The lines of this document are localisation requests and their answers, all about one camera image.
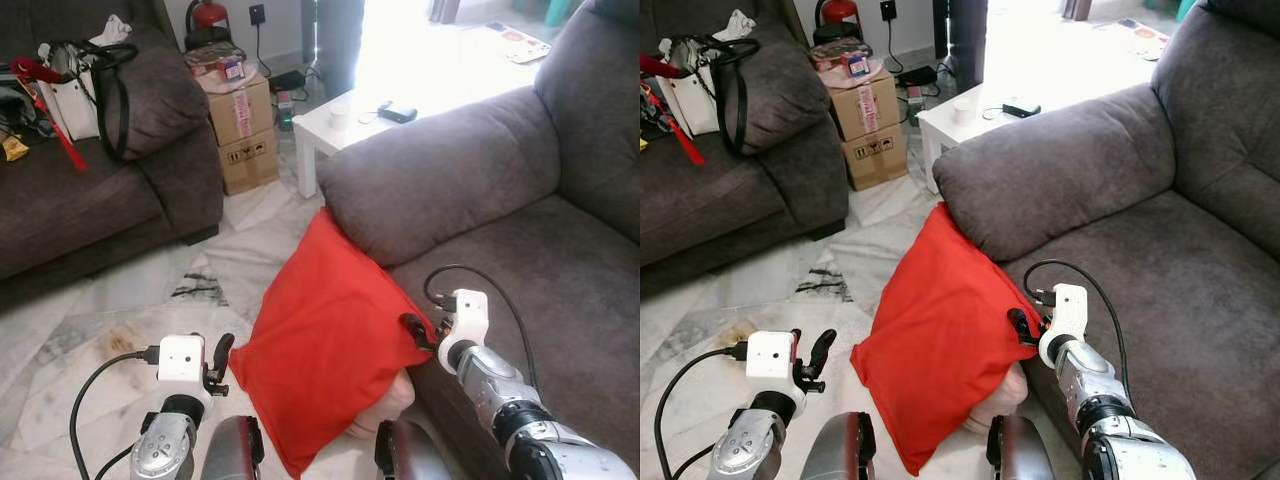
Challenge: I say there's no cardboard box with red tape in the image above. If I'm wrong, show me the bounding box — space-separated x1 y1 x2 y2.
830 70 901 141
207 75 276 148

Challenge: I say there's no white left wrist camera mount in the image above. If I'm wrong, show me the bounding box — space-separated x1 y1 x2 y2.
157 335 206 383
746 330 797 379

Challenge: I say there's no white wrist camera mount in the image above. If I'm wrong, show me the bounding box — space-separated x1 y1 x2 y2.
443 289 490 346
1043 284 1088 341
157 335 206 383
746 330 797 379

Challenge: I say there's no cardboard box with black symbols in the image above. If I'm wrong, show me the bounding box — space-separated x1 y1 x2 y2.
217 128 281 196
842 122 909 191

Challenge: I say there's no pink soft cushion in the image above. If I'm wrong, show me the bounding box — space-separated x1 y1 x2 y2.
343 368 416 441
962 363 1029 433

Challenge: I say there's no robot right leg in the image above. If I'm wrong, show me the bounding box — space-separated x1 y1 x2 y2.
988 415 1061 480
375 420 451 480

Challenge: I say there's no red fabric strap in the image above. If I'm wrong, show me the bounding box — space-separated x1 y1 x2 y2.
10 57 89 173
640 55 704 166

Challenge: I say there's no white handbag with black straps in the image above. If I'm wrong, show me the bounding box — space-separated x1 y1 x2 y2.
657 35 763 159
37 40 139 166

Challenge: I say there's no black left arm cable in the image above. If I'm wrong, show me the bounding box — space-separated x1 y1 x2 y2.
655 343 749 480
68 345 161 480

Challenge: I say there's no grey fabric two-seat sofa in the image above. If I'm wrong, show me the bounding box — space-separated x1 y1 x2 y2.
932 0 1280 480
316 0 641 480

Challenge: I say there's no white low table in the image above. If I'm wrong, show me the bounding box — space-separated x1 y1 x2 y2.
916 60 1166 194
292 60 546 199

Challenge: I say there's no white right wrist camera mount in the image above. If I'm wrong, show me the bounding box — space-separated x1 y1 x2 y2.
1043 284 1088 341
443 289 490 346

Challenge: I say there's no printed snack packet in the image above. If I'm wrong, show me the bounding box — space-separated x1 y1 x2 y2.
810 38 871 76
185 42 248 81

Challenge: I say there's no robot leg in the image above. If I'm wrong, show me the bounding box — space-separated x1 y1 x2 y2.
200 415 266 480
375 420 451 480
988 415 1061 480
800 412 878 480

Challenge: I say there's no printed paper booklet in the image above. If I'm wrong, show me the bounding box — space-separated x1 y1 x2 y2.
1115 18 1171 61
487 22 551 64

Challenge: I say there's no robot left leg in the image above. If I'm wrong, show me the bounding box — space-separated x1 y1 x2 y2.
800 412 878 480
200 415 266 480

